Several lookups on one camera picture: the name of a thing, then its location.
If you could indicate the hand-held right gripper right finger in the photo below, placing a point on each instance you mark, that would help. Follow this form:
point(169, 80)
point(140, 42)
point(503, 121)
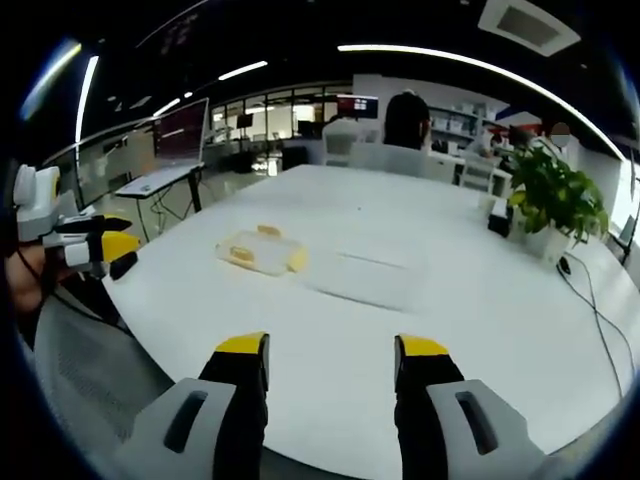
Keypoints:
point(450, 430)

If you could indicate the white storage shelf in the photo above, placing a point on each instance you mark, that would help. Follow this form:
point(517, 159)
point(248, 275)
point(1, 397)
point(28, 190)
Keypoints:
point(462, 122)

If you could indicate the white office chair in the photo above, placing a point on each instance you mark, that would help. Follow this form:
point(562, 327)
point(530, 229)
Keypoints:
point(345, 142)

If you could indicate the grey mesh chair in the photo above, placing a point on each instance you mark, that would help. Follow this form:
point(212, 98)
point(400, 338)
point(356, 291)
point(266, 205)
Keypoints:
point(90, 370)

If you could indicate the ceiling air vent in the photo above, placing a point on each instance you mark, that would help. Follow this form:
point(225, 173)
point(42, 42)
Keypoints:
point(527, 22)

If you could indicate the grey office chair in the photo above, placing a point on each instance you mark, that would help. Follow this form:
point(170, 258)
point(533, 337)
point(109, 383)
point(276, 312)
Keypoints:
point(390, 160)

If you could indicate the clear flat plastic sheet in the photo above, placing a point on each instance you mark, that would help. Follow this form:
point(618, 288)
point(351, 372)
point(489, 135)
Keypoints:
point(367, 277)

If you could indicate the short ceiling light strip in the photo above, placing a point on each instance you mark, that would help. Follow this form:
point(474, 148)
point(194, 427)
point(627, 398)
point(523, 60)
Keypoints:
point(243, 70)

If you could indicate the large monitor screen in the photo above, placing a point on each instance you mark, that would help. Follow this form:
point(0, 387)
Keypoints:
point(180, 135)

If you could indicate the long ceiling light strip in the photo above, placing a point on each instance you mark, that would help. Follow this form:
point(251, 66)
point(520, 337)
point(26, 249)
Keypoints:
point(480, 67)

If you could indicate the clear bag with yellow items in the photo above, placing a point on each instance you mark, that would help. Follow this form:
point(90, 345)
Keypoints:
point(260, 252)

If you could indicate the white rolling side desk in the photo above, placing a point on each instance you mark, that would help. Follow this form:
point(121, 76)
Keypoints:
point(160, 182)

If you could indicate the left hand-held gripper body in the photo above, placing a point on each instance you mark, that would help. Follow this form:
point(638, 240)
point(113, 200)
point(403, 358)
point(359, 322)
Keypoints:
point(35, 210)

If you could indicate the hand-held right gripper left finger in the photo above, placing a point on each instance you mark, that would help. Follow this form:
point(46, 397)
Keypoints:
point(210, 425)

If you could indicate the black stand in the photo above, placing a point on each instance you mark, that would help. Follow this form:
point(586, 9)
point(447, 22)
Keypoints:
point(631, 215)

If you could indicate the green potted plant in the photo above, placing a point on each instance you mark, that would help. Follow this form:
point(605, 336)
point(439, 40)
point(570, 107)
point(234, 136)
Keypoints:
point(555, 200)

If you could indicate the small black box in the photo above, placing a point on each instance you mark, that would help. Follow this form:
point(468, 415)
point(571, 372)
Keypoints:
point(501, 220)

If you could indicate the red wall screen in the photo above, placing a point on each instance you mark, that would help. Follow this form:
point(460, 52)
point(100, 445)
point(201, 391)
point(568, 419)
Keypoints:
point(358, 106)

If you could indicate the person's left hand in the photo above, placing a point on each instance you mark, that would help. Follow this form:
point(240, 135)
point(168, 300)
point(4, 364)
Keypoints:
point(27, 280)

